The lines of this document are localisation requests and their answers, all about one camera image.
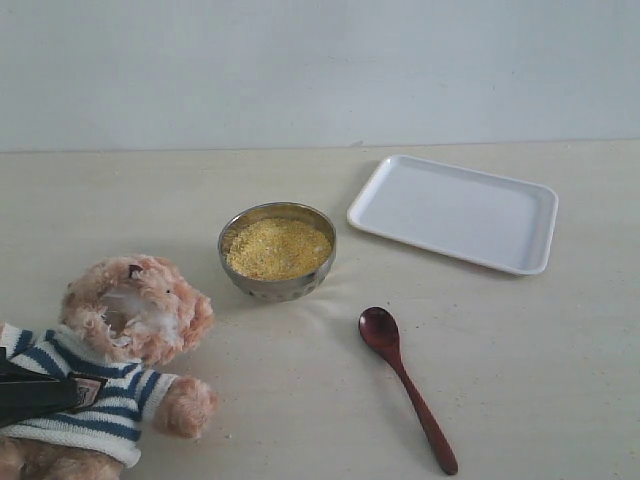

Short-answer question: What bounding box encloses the white rectangular plastic tray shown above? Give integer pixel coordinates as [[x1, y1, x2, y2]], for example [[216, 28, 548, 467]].
[[347, 155, 559, 276]]

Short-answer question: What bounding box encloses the dark red wooden spoon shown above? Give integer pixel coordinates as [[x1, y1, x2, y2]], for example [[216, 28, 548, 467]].
[[358, 306, 459, 476]]

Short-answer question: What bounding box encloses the steel bowl of yellow grain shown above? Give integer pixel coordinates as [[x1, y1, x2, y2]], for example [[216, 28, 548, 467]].
[[217, 202, 337, 302]]

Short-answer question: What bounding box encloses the beige teddy bear striped sweater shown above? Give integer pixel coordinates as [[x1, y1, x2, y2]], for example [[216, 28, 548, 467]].
[[1, 254, 216, 479]]

